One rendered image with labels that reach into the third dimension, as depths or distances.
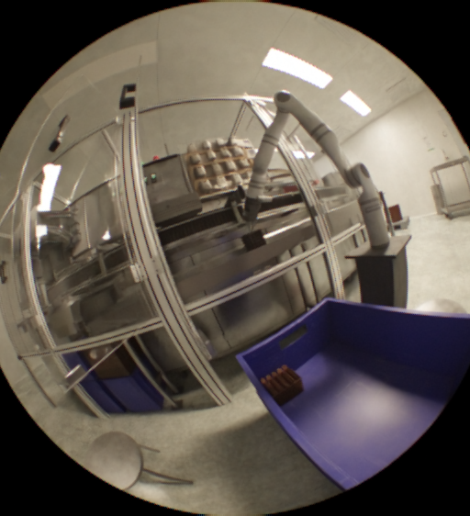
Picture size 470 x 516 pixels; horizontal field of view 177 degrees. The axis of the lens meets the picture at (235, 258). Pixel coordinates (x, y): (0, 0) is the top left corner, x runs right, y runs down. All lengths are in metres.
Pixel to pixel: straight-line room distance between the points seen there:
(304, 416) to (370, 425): 0.20
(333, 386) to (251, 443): 0.41
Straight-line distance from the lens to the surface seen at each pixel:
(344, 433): 0.52
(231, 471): 0.78
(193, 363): 0.70
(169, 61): 2.05
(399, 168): 4.86
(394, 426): 0.54
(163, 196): 1.28
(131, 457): 0.71
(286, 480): 0.73
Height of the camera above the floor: 0.72
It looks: 3 degrees down
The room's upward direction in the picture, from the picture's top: 21 degrees counter-clockwise
